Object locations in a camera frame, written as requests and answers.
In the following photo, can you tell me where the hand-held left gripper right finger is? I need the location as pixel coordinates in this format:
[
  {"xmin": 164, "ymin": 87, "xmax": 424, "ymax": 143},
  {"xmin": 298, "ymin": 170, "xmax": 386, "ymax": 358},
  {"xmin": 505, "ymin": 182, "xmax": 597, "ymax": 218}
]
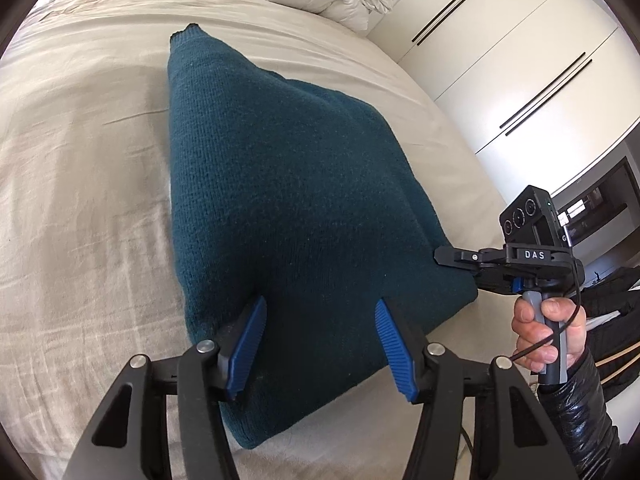
[{"xmin": 374, "ymin": 297, "xmax": 567, "ymax": 480}]

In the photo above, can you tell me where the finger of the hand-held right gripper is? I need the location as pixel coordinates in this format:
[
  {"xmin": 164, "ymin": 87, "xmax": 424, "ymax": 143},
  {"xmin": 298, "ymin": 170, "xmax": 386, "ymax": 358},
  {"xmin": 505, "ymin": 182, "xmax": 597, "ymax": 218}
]
[{"xmin": 433, "ymin": 245, "xmax": 482, "ymax": 274}]

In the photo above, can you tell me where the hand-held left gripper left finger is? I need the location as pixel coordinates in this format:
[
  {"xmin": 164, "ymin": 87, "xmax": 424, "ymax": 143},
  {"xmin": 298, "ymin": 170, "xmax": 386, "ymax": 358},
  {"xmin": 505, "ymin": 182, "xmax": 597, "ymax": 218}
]
[{"xmin": 62, "ymin": 295, "xmax": 268, "ymax": 480}]

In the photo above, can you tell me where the dark green knit sweater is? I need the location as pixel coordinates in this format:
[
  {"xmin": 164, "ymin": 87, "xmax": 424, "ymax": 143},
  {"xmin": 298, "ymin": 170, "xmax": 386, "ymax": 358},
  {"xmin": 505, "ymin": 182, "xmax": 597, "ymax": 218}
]
[{"xmin": 167, "ymin": 23, "xmax": 479, "ymax": 451}]

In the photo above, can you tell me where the person's right forearm black sleeve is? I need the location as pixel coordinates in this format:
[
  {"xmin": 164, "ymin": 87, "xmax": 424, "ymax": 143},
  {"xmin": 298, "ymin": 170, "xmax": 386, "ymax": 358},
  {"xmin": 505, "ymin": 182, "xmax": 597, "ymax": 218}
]
[{"xmin": 536, "ymin": 344, "xmax": 632, "ymax": 480}]

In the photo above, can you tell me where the person's right hand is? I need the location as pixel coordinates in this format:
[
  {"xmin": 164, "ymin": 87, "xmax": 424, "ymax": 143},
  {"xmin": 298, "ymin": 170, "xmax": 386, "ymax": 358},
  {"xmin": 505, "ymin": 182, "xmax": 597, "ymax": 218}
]
[{"xmin": 510, "ymin": 297, "xmax": 587, "ymax": 374}]

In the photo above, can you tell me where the black bag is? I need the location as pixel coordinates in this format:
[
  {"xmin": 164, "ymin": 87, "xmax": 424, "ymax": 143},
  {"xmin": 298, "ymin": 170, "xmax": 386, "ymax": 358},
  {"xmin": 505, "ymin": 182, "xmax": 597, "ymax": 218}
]
[{"xmin": 580, "ymin": 266, "xmax": 640, "ymax": 387}]

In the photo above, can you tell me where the white wardrobe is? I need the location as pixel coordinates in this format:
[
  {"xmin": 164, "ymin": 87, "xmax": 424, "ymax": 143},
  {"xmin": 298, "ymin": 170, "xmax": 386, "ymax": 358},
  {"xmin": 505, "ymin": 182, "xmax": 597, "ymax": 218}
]
[{"xmin": 366, "ymin": 0, "xmax": 640, "ymax": 197}]

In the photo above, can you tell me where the bed with beige sheet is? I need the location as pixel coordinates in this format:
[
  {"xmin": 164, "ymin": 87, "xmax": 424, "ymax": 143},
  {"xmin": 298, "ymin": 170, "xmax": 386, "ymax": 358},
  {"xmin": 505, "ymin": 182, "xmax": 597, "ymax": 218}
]
[{"xmin": 0, "ymin": 0, "xmax": 542, "ymax": 480}]

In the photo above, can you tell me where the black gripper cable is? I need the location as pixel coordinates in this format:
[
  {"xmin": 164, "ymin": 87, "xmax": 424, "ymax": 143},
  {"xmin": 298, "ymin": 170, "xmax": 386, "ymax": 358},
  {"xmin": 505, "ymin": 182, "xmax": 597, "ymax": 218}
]
[{"xmin": 510, "ymin": 259, "xmax": 587, "ymax": 362}]

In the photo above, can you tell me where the dark wall niche shelf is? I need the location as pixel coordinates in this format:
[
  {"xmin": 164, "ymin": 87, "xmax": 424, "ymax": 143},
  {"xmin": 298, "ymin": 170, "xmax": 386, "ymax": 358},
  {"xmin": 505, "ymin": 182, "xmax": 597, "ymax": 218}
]
[{"xmin": 550, "ymin": 156, "xmax": 640, "ymax": 272}]

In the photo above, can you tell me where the black wardrobe handle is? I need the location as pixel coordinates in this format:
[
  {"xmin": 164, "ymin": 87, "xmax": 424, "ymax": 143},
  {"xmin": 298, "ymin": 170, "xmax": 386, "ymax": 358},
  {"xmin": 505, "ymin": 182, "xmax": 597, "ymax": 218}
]
[
  {"xmin": 411, "ymin": 0, "xmax": 484, "ymax": 42},
  {"xmin": 415, "ymin": 0, "xmax": 489, "ymax": 44},
  {"xmin": 499, "ymin": 53, "xmax": 587, "ymax": 129},
  {"xmin": 504, "ymin": 59, "xmax": 593, "ymax": 137}
]

